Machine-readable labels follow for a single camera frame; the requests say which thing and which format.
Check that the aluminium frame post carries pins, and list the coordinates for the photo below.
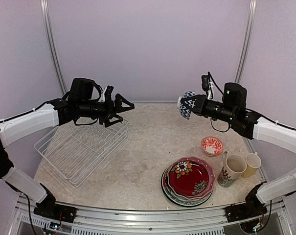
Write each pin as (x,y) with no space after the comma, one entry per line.
(246,41)
(51,45)

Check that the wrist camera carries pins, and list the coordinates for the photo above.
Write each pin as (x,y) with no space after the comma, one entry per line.
(106,94)
(208,85)

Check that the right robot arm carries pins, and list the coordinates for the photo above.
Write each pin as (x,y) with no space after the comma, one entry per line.
(248,124)

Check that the left aluminium frame post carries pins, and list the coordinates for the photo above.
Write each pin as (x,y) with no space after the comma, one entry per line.
(51,45)

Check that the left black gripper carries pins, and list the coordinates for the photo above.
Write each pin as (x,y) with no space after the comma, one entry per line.
(110,111)

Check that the front aluminium rail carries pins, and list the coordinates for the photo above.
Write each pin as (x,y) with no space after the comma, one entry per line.
(99,221)

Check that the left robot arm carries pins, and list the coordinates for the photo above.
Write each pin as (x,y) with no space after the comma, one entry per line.
(85,99)

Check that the right aluminium frame post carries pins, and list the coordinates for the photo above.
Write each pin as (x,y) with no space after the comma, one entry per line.
(246,41)

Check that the floral green mug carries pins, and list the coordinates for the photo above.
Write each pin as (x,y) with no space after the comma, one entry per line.
(233,167)

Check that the light green flower plate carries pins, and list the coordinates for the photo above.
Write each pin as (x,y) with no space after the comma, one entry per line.
(206,194)

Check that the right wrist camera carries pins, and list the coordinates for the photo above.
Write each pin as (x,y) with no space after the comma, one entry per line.
(208,85)

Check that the white red patterned cup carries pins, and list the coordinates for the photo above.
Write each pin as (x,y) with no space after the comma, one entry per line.
(212,146)

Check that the blue white patterned bowl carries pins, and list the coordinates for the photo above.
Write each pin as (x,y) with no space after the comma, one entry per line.
(184,107)

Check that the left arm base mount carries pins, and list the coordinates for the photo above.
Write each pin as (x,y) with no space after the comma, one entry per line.
(57,211)

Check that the black rimmed plate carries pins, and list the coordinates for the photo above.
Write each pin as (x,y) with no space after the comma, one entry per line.
(181,202)

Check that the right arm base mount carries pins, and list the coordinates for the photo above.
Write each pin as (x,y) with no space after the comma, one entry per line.
(252,207)

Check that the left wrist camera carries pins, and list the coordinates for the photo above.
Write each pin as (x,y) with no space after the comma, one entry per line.
(106,94)

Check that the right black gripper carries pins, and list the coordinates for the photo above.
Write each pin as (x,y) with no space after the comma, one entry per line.
(199,106)

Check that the yellow ceramic mug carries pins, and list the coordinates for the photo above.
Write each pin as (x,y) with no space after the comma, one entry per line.
(253,162)

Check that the white wire dish rack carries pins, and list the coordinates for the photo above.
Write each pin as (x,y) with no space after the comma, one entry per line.
(75,152)

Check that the red teal patterned plate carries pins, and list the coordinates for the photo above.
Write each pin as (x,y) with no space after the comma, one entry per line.
(176,195)

